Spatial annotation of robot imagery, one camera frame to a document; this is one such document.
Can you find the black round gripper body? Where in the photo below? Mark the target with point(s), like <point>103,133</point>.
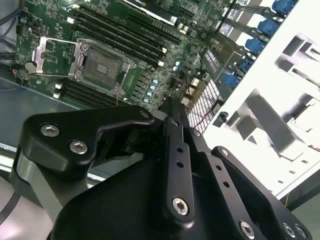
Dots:
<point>125,205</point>

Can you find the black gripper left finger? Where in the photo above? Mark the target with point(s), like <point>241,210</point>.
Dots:
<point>107,120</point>

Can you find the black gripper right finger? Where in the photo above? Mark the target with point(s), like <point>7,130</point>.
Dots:
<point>222,176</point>

